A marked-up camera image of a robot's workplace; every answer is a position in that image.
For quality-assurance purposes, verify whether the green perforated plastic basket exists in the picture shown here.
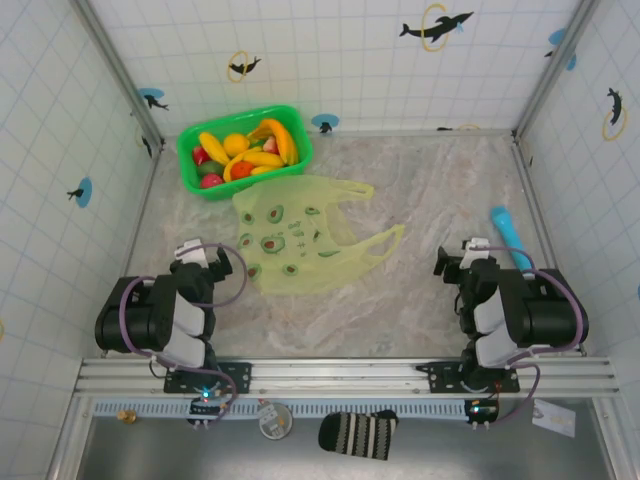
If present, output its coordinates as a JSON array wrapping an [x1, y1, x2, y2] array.
[[176, 103, 314, 202]]

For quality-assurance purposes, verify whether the yellow-green avocado print plastic bag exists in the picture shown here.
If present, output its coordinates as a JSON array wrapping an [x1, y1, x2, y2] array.
[[231, 174, 406, 297]]

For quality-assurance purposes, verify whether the yellow fake lemon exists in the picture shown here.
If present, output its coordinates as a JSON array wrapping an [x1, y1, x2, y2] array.
[[222, 133, 251, 156]]

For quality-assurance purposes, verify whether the orange-yellow fake banana bunch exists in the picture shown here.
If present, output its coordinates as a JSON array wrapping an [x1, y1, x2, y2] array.
[[248, 118, 301, 166]]

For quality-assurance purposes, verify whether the light blue cylinder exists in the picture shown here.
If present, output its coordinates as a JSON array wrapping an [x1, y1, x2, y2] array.
[[489, 206, 535, 271]]

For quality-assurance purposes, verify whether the dolphin blue circle sticker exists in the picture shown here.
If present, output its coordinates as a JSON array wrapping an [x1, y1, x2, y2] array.
[[66, 177, 94, 209], [137, 87, 170, 112], [310, 113, 340, 135], [544, 27, 579, 71]]

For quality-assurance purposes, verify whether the white paper card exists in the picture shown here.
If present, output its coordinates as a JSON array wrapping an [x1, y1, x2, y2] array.
[[531, 398, 577, 439]]

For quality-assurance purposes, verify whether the round metal disc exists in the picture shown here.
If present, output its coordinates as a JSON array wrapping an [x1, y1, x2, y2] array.
[[258, 402, 292, 441]]

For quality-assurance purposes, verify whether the black beige striped sock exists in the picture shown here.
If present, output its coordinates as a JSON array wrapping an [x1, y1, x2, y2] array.
[[318, 409, 400, 462]]

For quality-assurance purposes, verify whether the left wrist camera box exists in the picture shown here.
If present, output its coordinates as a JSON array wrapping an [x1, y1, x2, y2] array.
[[173, 238, 211, 269]]

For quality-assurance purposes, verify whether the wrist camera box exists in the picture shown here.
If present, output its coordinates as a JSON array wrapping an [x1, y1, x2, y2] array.
[[173, 238, 211, 269], [460, 238, 495, 261]]

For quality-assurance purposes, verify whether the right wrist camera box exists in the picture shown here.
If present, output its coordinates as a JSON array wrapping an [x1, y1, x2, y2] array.
[[460, 238, 495, 261]]

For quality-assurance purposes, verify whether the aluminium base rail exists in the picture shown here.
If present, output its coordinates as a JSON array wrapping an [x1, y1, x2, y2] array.
[[74, 356, 621, 399]]

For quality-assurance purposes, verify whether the grey slotted cable duct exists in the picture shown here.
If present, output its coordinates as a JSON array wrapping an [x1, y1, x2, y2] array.
[[92, 398, 471, 420]]

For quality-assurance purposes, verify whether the small dolphin yellow ring sticker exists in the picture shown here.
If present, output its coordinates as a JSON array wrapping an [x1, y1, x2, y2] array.
[[227, 49, 263, 84]]

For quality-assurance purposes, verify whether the aluminium frame post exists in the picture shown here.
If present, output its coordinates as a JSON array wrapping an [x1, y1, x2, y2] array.
[[69, 0, 167, 151], [510, 0, 601, 141]]

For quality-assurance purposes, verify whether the vertical dolphin yellow ring sticker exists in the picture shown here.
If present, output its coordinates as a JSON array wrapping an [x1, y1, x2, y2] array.
[[602, 87, 629, 142]]

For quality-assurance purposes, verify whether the large dolphin yellow ring sticker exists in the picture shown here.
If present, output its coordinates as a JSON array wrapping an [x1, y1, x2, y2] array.
[[398, 3, 475, 54]]

